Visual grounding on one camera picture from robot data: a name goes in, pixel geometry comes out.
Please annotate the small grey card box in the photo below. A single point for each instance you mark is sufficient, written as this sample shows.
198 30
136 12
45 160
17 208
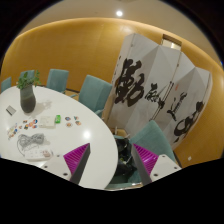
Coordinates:
11 110

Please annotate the teal chair near screen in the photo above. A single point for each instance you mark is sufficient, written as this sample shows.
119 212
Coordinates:
94 94

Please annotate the white flat box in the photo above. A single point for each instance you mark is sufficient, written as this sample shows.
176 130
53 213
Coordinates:
47 121

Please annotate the dark grey plant vase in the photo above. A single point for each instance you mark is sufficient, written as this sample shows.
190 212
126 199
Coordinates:
27 99

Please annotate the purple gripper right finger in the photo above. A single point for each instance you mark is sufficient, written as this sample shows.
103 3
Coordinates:
145 161

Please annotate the teal chair behind table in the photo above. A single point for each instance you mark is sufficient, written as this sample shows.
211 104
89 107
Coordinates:
57 80

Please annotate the round ceiling light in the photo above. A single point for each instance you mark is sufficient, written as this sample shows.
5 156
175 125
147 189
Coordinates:
119 13

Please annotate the green potted plant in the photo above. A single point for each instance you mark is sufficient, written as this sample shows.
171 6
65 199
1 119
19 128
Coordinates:
25 82

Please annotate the black bag on chair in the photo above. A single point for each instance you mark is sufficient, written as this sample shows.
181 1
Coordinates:
125 164

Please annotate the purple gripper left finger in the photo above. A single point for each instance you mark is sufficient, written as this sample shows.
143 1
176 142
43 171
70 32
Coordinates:
76 161

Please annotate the teal chair behind plant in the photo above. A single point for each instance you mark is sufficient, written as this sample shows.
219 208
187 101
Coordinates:
30 74

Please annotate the white calligraphy folding screen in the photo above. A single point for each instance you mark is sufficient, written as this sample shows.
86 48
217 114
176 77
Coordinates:
155 82

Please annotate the small green pack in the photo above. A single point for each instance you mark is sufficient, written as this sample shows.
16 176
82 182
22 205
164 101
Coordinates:
58 119

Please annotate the teal chair front right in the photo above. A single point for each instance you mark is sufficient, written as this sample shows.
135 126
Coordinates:
149 137

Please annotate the teal chair far left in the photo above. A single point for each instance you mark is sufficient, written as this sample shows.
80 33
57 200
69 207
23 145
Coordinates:
6 84

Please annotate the colourful sticker cluster left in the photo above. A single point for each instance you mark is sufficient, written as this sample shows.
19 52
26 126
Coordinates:
25 125

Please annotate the white power strip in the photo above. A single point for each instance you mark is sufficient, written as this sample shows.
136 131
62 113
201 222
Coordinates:
38 155

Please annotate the colourful badges right group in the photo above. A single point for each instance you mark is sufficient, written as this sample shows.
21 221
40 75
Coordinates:
70 121

